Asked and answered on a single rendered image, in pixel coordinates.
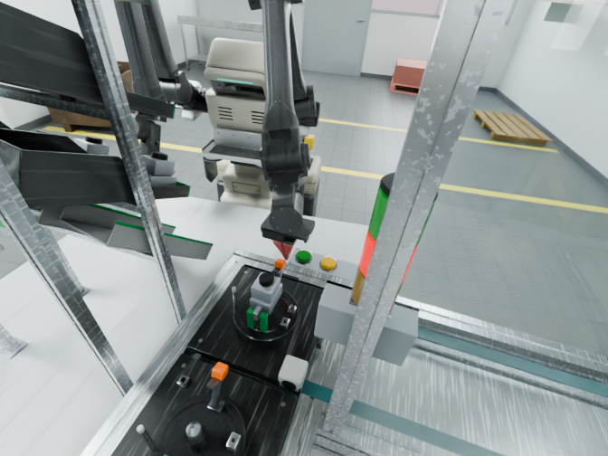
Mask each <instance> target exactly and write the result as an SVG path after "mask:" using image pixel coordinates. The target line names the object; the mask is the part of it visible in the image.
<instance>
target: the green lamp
mask: <svg viewBox="0 0 608 456"><path fill-rule="evenodd" d="M387 200H388V195H386V194H385V193H384V191H383V190H382V189H381V187H380V185H379V187H378V191H377V195H376V199H375V205H374V208H373V212H372V215H371V219H370V223H369V226H368V231H369V233H370V235H371V236H372V238H373V239H374V240H375V241H376V237H377V235H378V232H379V228H380V225H381V222H382V219H383V215H384V212H385V207H386V203H387Z"/></svg>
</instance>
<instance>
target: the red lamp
mask: <svg viewBox="0 0 608 456"><path fill-rule="evenodd" d="M374 247H375V240H374V239H373V238H372V236H371V235H370V233H369V231H368V230H367V234H366V239H365V243H364V247H363V251H362V254H361V258H360V262H359V268H360V270H361V272H362V273H363V275H364V276H366V273H367V269H368V266H369V262H370V260H371V256H372V253H373V249H374Z"/></svg>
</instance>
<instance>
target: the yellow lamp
mask: <svg viewBox="0 0 608 456"><path fill-rule="evenodd" d="M365 278H366V277H365V276H364V275H363V273H362V272H361V270H360V268H359V265H358V268H357V272H356V278H355V282H354V286H353V289H352V294H351V295H352V300H353V301H354V303H355V304H356V306H357V304H358V301H359V298H360V294H361V291H362V288H363V285H364V281H365Z"/></svg>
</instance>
